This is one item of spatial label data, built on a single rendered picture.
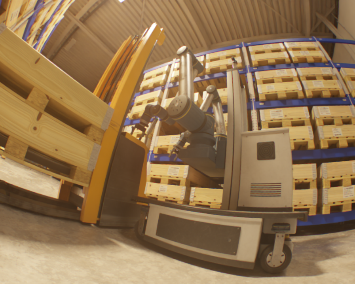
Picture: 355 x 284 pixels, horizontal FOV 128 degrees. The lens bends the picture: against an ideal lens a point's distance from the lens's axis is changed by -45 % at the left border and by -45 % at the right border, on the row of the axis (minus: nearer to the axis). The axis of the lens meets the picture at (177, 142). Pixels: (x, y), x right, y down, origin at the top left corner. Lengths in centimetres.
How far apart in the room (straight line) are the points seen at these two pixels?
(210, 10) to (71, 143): 768
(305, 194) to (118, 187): 216
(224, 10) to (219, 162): 730
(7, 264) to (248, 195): 120
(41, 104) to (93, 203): 83
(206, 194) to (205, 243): 147
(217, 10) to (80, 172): 782
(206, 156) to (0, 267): 124
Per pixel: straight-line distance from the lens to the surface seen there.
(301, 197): 227
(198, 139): 126
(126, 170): 148
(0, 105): 112
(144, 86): 442
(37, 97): 115
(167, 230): 103
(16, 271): 63
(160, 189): 267
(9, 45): 127
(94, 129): 127
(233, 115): 141
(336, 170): 253
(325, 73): 346
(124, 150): 145
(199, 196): 235
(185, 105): 109
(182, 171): 253
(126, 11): 880
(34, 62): 123
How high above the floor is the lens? 36
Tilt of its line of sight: 21 degrees up
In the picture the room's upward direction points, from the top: 10 degrees clockwise
